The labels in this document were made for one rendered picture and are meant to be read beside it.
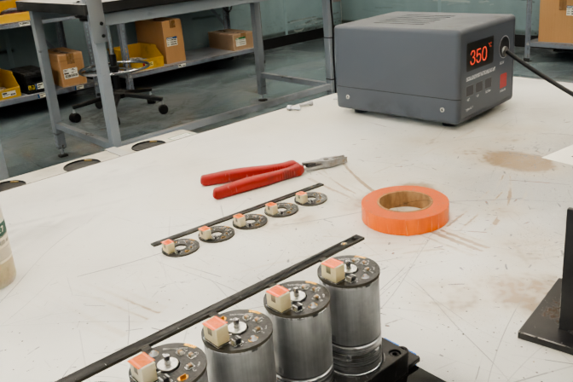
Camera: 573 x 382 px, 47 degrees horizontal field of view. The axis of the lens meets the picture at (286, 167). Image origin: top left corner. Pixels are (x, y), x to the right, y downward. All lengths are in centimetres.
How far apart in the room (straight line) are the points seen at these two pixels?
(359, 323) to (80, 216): 31
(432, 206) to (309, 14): 580
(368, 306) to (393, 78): 44
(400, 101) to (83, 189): 32
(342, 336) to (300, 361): 3
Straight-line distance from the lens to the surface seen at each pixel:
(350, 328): 27
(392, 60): 67
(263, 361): 23
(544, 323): 35
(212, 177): 54
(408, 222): 43
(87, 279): 43
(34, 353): 37
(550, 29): 477
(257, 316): 24
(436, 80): 65
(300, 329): 24
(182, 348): 23
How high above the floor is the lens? 94
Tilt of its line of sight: 19 degrees down
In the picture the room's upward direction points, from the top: 5 degrees counter-clockwise
